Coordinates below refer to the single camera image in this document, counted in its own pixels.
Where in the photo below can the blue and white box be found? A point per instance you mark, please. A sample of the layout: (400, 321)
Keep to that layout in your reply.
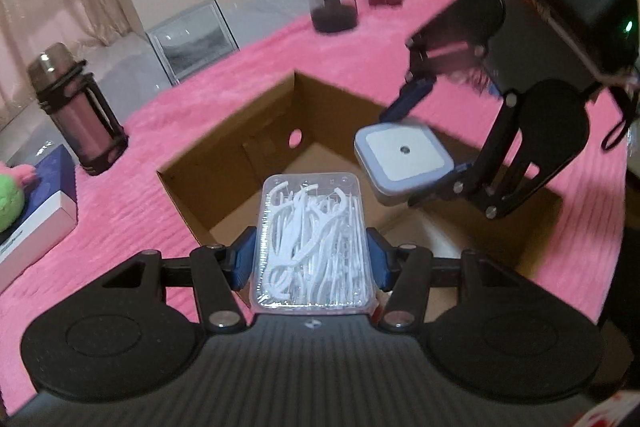
(50, 213)

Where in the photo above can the clear box of floss picks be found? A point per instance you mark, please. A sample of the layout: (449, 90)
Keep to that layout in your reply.
(311, 253)

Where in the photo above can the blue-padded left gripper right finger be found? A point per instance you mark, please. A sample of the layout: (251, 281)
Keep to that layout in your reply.
(384, 258)

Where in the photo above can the steel thermos with black cage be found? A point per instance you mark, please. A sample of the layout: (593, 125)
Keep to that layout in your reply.
(70, 96)

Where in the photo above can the white square night light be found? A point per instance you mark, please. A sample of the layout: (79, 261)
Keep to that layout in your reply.
(400, 159)

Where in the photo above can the framed seascape picture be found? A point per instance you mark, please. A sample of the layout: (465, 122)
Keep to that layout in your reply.
(191, 40)

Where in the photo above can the green pink plush toy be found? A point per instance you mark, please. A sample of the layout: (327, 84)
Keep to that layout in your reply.
(13, 184)

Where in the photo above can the pink fluffy blanket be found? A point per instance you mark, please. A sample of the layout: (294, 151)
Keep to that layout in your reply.
(126, 209)

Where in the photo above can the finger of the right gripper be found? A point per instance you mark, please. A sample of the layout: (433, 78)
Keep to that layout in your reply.
(454, 184)
(408, 98)

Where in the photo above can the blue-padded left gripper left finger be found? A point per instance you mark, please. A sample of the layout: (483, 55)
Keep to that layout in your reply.
(239, 259)

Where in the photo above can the brown cardboard box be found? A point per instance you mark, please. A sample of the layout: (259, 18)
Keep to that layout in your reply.
(306, 125)

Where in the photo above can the dark transparent pencil sharpener jar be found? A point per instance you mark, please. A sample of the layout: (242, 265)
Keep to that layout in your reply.
(333, 16)

